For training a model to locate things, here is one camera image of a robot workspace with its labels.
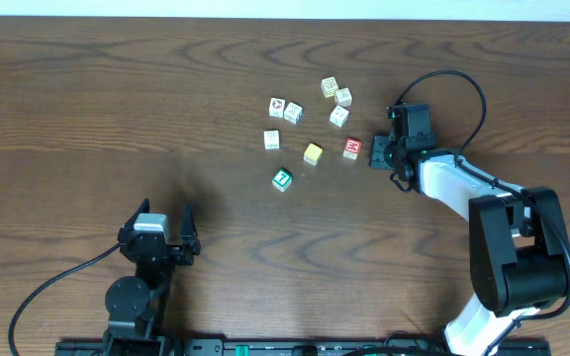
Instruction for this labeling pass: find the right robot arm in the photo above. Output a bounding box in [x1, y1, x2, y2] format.
[370, 133, 570, 355]

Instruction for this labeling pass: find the yellow top wooden block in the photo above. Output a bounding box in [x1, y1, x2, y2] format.
[303, 143, 324, 166]

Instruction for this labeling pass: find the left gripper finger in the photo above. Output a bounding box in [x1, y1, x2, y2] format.
[180, 205, 197, 243]
[124, 198, 150, 228]

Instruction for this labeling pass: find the green number seven block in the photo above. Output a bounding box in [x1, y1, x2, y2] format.
[271, 168, 293, 192]

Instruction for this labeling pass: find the ball picture white block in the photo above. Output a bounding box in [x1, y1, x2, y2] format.
[268, 98, 286, 118]

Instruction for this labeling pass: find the white block centre right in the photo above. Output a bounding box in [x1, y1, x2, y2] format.
[330, 106, 349, 128]

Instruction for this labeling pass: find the red letter M block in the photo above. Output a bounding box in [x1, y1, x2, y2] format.
[342, 137, 362, 160]

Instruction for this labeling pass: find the umbrella blue edged block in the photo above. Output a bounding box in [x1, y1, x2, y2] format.
[284, 102, 303, 125]

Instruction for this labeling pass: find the tan block red side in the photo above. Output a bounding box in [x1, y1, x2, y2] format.
[334, 88, 353, 107]

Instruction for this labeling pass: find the tan block yellow side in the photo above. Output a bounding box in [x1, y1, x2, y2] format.
[321, 76, 339, 98]

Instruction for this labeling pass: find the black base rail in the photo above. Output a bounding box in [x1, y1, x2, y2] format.
[54, 337, 552, 356]

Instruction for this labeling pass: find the white block lower left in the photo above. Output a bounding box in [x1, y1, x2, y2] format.
[263, 130, 280, 150]

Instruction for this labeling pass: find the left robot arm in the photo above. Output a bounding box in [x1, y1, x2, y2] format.
[101, 200, 201, 355]

